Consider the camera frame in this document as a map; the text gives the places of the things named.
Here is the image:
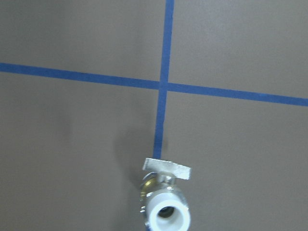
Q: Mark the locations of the brass PPR valve white ends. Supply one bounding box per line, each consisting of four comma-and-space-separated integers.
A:
140, 158, 192, 231

